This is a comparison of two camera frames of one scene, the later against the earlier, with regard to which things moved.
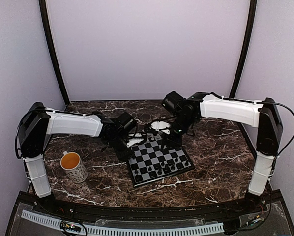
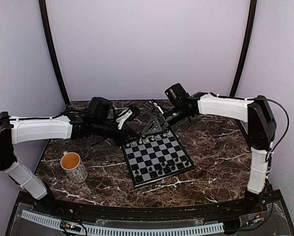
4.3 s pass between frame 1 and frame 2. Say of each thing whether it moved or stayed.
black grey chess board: stayed
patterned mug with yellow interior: stayed
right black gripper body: moved
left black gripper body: moved
